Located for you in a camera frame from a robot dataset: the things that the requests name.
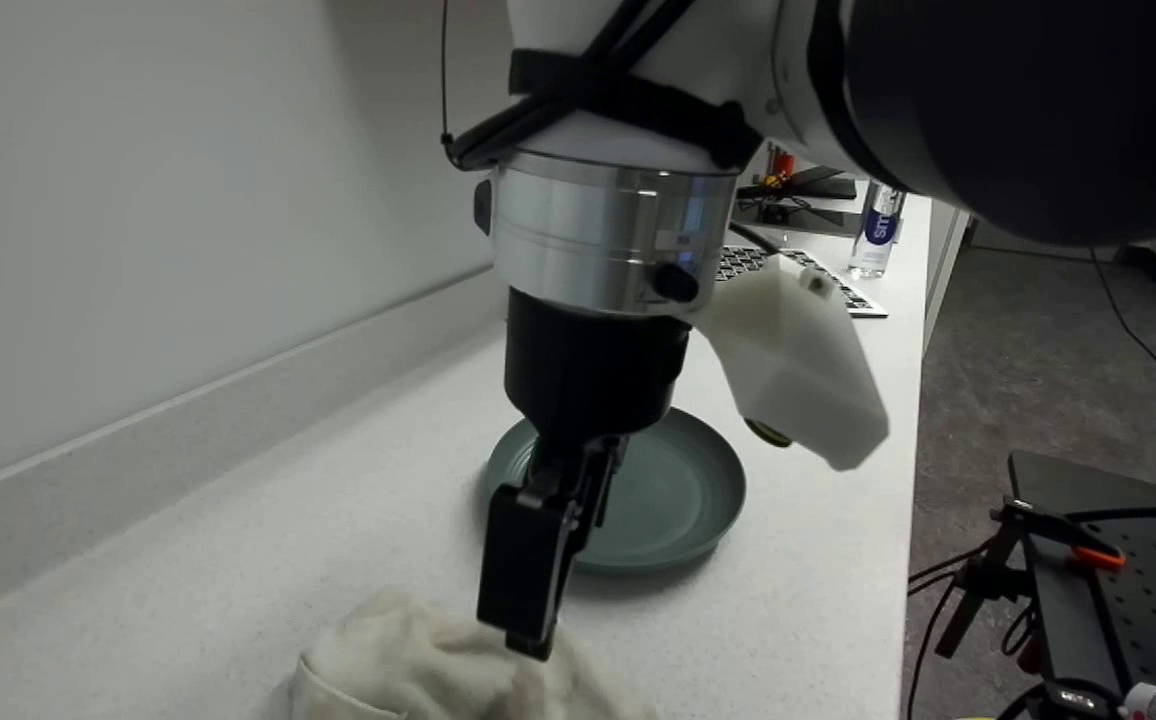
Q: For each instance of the black round object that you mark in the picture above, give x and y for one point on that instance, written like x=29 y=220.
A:
x=1068 y=700

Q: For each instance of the black clamp stand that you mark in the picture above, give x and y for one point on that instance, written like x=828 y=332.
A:
x=969 y=606

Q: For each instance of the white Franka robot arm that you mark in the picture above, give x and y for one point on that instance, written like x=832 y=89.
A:
x=1001 y=105

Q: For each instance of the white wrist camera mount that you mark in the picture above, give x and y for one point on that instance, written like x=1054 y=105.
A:
x=791 y=360

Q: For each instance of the grey round plate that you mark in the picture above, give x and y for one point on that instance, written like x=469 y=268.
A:
x=671 y=503

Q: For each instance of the black perforated breadboard table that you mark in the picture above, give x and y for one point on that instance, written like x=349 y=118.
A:
x=1138 y=614

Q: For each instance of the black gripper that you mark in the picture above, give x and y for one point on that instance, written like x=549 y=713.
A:
x=598 y=366

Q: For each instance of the clear plastic bottle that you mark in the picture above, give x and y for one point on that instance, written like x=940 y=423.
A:
x=879 y=226

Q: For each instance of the cream white cloth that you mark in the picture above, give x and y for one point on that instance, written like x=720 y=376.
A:
x=416 y=666

